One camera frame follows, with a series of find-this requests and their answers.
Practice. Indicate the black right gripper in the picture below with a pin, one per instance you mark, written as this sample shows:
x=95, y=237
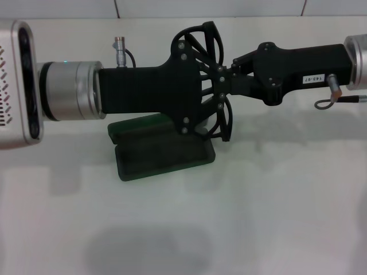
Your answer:
x=301, y=66

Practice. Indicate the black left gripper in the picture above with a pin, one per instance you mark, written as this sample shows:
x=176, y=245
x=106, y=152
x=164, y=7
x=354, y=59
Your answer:
x=143, y=88

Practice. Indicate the black glasses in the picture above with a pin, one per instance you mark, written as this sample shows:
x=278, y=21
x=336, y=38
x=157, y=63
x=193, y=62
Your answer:
x=212, y=28

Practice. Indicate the green glasses case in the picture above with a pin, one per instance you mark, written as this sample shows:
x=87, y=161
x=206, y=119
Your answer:
x=160, y=160

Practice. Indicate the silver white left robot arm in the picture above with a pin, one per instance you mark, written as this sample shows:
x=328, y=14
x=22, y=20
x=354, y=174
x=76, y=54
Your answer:
x=71, y=90

